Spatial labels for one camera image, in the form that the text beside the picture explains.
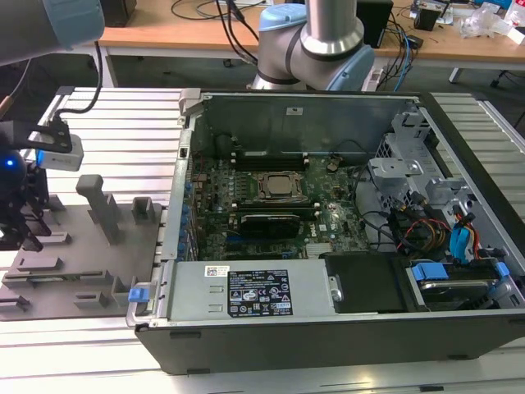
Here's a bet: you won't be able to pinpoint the clear plastic bags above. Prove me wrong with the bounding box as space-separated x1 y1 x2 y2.
461 2 512 40

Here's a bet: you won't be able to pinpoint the wooden desk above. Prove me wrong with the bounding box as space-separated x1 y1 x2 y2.
98 0 525 85

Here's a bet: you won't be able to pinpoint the hard disk blue carrier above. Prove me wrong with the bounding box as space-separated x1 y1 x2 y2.
404 259 510 315

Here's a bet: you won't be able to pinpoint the black electronic device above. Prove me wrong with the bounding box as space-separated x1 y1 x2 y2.
413 7 447 30

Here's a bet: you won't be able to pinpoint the grey power supply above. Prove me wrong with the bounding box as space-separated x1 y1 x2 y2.
166 259 342 324

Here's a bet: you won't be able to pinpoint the silver CPU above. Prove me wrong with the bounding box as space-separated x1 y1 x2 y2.
266 176 299 196

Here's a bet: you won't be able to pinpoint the small black box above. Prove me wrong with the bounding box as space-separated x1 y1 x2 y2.
104 0 139 29

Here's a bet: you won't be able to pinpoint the white power strip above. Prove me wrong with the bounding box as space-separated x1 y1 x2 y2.
360 67 386 92

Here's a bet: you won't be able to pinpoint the black plastic shroud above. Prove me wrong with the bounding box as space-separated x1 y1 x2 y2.
322 253 411 316

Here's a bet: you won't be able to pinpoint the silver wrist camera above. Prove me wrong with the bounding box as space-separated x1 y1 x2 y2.
29 121 85 172

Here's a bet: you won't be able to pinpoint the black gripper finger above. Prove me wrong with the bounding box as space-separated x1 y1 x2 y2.
0 192 44 252
24 163 53 237

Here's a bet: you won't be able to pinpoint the CPU socket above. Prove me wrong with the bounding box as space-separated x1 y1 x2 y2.
250 170 309 205

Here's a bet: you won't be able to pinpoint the black Nvidia graphics card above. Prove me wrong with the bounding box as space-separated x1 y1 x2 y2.
239 212 301 240

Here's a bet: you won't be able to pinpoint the black RAM slot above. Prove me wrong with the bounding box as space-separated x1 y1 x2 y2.
232 151 309 158
232 199 321 206
233 209 323 220
232 156 309 163
233 204 322 210
232 164 309 172
232 160 309 167

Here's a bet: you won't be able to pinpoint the grey parts rack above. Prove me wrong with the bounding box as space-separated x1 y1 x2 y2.
0 174 170 322

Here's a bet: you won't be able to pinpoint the green motherboard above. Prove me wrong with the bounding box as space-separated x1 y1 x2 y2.
188 155 372 262

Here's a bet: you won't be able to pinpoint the blue flat data cable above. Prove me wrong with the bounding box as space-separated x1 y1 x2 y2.
450 216 473 263

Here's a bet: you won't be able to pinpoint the red yellow power wires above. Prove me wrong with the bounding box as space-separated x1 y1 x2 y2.
399 219 452 258

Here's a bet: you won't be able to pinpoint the silver finned heatsink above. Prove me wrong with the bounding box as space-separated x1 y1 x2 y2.
305 242 336 260

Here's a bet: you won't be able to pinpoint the metal socket cover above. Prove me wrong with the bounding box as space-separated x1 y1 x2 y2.
256 172 307 202

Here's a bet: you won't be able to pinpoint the silver drive cage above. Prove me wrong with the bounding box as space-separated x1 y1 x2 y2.
367 110 495 231

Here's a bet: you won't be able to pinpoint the black camera cable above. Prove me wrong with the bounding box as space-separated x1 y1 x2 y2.
51 40 103 124

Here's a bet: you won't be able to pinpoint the tall black box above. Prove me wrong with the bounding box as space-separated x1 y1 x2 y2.
355 0 395 51

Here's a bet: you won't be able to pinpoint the thin black cable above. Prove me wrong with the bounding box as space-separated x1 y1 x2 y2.
334 138 374 162

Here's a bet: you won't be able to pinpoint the black PC case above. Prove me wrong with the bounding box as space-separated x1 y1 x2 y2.
125 88 525 377

